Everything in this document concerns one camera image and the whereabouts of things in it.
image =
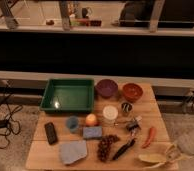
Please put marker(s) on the grey-blue folded cloth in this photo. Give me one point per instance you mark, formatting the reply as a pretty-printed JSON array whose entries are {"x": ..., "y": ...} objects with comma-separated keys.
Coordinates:
[{"x": 72, "y": 151}]

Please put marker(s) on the purple bowl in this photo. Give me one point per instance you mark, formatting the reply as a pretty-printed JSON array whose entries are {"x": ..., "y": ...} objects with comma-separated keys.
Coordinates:
[{"x": 106, "y": 88}]

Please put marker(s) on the orange carrot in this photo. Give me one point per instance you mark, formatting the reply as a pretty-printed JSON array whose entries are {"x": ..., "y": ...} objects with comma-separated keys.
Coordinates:
[{"x": 150, "y": 138}]

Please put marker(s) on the blue sponge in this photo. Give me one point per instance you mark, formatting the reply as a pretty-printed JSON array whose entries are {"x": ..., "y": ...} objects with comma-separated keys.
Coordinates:
[{"x": 92, "y": 132}]

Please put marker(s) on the black power adapter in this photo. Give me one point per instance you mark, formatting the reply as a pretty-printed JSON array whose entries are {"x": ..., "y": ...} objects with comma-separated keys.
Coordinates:
[{"x": 4, "y": 123}]

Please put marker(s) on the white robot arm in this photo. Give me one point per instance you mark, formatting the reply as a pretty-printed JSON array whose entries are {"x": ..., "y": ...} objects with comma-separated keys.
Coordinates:
[{"x": 181, "y": 148}]

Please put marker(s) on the dark red grape bunch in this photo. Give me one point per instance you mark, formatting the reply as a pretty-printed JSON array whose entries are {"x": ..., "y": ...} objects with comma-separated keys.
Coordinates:
[{"x": 104, "y": 146}]

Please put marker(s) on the black remote control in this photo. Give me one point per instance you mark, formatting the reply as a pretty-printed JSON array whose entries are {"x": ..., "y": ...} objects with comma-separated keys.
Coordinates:
[{"x": 50, "y": 133}]

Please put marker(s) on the green plastic tray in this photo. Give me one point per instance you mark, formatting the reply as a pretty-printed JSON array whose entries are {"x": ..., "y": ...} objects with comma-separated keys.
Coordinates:
[{"x": 68, "y": 96}]

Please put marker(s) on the peach apple fruit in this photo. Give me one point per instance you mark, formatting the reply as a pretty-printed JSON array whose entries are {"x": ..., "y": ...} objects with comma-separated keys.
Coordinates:
[{"x": 91, "y": 120}]

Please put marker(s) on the wooden table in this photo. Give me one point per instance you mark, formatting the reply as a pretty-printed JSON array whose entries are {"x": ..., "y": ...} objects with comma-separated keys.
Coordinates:
[{"x": 45, "y": 157}]

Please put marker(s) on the black handled brush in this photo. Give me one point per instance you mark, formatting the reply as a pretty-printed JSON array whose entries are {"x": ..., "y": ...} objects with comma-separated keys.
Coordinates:
[{"x": 124, "y": 148}]

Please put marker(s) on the blue plastic cup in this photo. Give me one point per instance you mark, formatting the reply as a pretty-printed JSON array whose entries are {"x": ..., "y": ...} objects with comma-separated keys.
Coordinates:
[{"x": 72, "y": 123}]

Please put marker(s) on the white lidded jar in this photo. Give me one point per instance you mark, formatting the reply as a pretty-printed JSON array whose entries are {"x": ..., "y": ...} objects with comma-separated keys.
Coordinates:
[{"x": 110, "y": 113}]

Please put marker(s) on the orange-red bowl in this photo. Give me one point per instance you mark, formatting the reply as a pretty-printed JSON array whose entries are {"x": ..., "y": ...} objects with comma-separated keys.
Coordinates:
[{"x": 132, "y": 92}]

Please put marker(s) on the metal clip tool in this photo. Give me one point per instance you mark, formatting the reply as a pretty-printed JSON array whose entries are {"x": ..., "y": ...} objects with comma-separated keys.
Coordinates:
[{"x": 130, "y": 125}]

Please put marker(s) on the small metal cup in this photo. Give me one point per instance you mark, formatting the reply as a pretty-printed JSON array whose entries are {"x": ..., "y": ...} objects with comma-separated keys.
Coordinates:
[{"x": 126, "y": 108}]

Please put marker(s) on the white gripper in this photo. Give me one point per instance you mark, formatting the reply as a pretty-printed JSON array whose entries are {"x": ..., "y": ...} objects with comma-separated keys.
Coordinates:
[{"x": 185, "y": 143}]

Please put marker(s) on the yellow banana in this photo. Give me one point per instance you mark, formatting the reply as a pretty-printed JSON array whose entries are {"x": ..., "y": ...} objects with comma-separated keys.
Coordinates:
[{"x": 156, "y": 160}]

